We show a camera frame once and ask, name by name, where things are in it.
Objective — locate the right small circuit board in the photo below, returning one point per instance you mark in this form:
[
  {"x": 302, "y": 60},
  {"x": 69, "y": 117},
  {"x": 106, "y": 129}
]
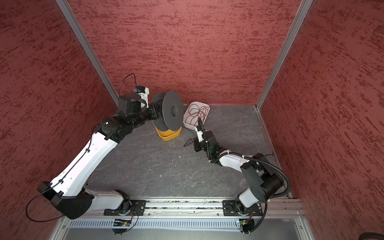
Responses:
[{"x": 246, "y": 226}]

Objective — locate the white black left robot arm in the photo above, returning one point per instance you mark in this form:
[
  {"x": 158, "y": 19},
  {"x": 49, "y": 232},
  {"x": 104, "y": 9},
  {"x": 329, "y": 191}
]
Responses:
[{"x": 68, "y": 193}]

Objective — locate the small circuit board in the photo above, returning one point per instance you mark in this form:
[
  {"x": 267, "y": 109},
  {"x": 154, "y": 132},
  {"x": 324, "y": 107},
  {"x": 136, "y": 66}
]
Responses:
[
  {"x": 120, "y": 226},
  {"x": 246, "y": 226}
]

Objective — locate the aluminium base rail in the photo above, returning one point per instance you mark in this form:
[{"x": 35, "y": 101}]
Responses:
[{"x": 280, "y": 208}]

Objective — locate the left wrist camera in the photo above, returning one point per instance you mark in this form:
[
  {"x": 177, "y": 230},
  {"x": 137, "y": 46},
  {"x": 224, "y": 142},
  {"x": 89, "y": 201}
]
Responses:
[{"x": 134, "y": 103}]

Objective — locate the yellow plastic tray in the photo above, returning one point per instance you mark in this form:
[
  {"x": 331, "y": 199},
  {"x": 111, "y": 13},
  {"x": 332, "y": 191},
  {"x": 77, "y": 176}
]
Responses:
[{"x": 169, "y": 134}]

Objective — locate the grey perforated cable spool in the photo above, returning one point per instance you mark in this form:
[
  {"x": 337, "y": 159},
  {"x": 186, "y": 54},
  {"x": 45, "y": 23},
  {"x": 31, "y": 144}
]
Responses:
[{"x": 171, "y": 111}]

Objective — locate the aluminium corner post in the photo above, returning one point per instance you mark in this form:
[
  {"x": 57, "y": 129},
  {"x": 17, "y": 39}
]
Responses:
[
  {"x": 290, "y": 37},
  {"x": 78, "y": 31}
]

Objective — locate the left small circuit board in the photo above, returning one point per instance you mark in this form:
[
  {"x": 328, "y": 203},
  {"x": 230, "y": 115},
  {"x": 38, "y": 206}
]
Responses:
[{"x": 120, "y": 226}]

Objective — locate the aluminium corner post right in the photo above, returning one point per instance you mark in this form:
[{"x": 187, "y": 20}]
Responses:
[{"x": 290, "y": 37}]

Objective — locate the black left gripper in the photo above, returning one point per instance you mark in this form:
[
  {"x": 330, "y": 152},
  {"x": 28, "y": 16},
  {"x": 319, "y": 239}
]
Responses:
[{"x": 154, "y": 113}]

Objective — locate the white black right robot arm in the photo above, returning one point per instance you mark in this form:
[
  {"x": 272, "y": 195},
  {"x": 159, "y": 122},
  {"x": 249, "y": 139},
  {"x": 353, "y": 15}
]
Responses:
[{"x": 263, "y": 179}]

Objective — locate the white plastic tray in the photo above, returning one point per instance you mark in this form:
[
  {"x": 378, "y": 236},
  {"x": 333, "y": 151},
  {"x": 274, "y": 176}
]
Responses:
[{"x": 195, "y": 111}]

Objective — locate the aluminium corner post left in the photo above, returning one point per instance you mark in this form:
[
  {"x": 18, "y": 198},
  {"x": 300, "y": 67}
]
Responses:
[{"x": 78, "y": 31}]

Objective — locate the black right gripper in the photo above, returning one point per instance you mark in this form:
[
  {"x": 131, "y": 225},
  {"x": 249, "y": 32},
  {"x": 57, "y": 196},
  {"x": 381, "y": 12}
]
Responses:
[{"x": 197, "y": 143}]

